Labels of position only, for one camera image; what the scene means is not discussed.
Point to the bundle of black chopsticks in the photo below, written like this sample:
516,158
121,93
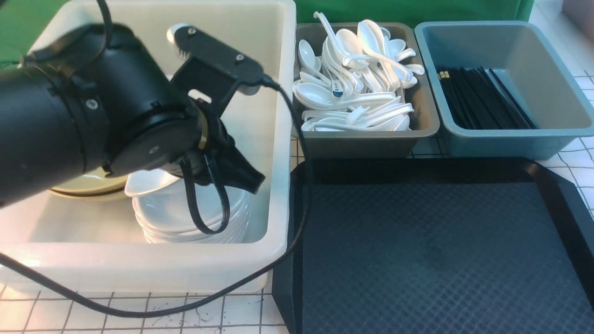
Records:
478,100

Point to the blue-grey chopstick bin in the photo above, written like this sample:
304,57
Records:
531,70

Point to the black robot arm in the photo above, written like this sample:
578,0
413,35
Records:
76,106

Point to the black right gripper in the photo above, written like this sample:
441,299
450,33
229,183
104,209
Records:
215,159

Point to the yellow bowl in tub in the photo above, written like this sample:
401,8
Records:
93,186

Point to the black serving tray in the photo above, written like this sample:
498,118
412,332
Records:
440,246

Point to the large white plastic tub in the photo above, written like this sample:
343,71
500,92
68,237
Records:
94,246

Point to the stack of white dishes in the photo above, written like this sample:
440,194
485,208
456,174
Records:
160,205

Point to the pile of white spoons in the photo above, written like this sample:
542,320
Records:
358,79

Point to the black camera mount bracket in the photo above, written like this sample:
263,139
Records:
212,67

